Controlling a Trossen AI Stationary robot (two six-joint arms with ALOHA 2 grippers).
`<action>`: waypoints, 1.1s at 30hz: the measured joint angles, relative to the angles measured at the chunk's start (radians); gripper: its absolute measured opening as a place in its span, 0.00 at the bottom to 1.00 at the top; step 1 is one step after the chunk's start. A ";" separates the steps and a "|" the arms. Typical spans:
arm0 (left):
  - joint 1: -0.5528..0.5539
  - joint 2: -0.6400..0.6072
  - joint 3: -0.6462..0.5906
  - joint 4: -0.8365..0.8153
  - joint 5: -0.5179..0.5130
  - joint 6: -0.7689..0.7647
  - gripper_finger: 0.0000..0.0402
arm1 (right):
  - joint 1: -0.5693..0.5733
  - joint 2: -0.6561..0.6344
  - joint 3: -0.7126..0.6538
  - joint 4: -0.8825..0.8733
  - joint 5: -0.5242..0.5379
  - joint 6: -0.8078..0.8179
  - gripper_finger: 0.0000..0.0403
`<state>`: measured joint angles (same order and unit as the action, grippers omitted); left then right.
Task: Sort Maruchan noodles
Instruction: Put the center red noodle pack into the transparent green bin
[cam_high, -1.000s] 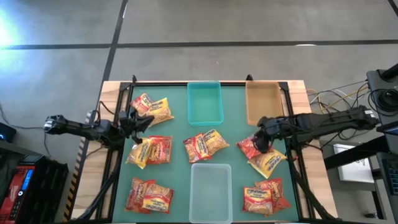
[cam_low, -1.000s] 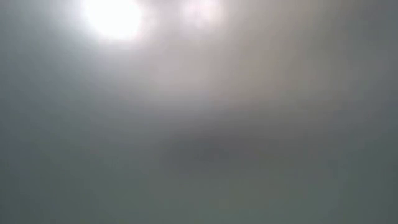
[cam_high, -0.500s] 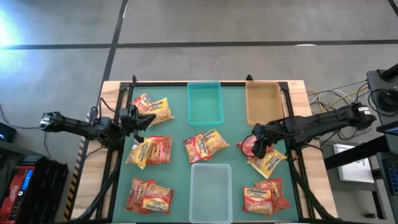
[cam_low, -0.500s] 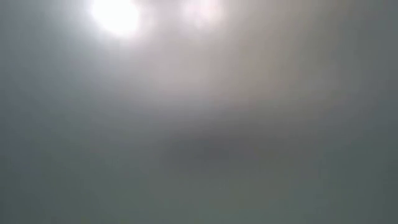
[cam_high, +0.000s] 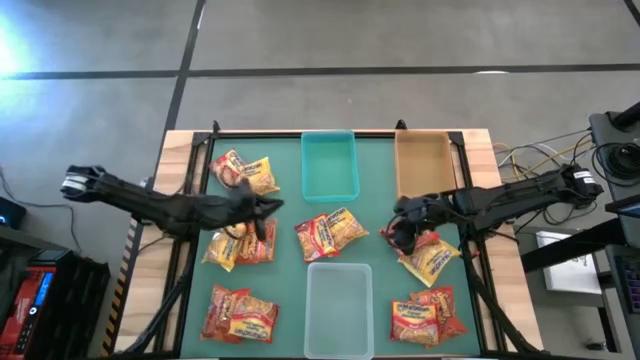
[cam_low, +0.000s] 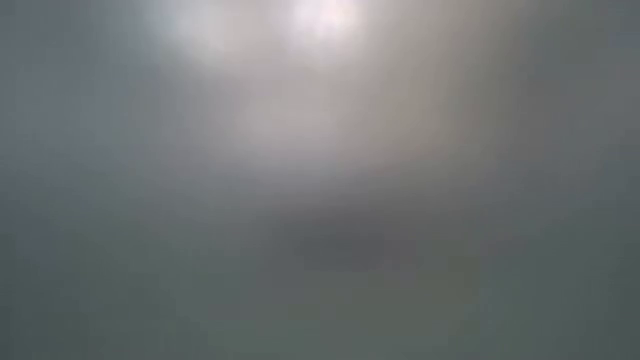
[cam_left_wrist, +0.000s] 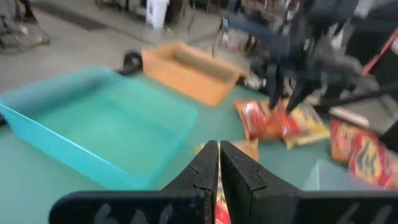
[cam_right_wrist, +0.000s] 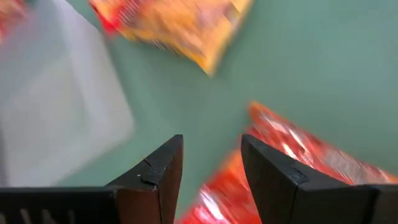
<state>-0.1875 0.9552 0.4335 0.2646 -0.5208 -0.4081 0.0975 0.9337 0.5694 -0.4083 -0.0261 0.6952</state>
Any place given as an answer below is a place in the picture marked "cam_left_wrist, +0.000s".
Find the pale blue plastic container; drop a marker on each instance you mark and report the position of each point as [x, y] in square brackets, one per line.
[335, 177]

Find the red rod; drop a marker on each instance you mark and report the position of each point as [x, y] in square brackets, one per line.
[381, 53]

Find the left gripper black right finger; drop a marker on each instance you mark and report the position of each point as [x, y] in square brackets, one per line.
[267, 205]

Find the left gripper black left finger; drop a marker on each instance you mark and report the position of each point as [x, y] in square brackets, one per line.
[186, 205]

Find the black caster wheel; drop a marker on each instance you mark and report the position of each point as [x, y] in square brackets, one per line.
[132, 62]

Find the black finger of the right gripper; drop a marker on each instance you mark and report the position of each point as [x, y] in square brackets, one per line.
[275, 87]
[298, 93]

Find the white waste bin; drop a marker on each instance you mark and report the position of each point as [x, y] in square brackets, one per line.
[157, 14]

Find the yellow Maruchan noodle packet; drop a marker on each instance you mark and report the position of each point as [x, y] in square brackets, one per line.
[248, 151]
[308, 127]

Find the red Maruchan noodle packet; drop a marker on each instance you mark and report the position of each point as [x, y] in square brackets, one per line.
[370, 161]
[340, 143]
[258, 121]

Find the teal plastic bin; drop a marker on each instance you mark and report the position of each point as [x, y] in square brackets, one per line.
[109, 130]

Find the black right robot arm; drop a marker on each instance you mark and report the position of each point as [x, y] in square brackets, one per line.
[258, 31]

